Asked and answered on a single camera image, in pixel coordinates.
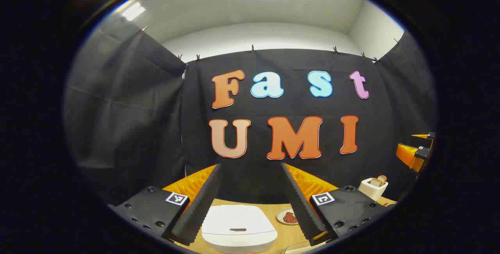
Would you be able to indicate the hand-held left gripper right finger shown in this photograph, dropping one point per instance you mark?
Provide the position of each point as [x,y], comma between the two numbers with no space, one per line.
[302,209]

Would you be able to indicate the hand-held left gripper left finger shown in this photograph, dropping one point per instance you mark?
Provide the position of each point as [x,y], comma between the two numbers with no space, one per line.
[197,207]

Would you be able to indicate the black backdrop cloth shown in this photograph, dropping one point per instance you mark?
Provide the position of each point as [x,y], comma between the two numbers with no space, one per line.
[156,129]

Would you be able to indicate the white round plate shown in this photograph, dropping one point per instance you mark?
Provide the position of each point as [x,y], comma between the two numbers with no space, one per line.
[280,218]

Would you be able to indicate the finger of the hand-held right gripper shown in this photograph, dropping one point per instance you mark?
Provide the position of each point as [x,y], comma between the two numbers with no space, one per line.
[425,135]
[406,153]

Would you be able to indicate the small ceiling light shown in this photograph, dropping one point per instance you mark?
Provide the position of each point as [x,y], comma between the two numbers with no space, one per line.
[133,11]

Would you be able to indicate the white rice cooker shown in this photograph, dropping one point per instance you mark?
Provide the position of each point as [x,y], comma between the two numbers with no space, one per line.
[238,226]

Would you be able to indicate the white toaster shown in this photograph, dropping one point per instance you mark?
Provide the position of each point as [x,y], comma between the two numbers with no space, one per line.
[371,192]

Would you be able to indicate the toasted bread slice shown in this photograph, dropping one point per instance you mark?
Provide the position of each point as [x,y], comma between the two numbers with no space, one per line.
[375,182]
[383,178]

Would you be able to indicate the row of black clips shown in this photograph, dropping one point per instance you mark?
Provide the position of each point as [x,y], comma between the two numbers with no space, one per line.
[252,48]

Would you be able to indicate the red meat piece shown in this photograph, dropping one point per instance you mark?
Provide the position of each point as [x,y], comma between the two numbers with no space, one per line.
[290,217]

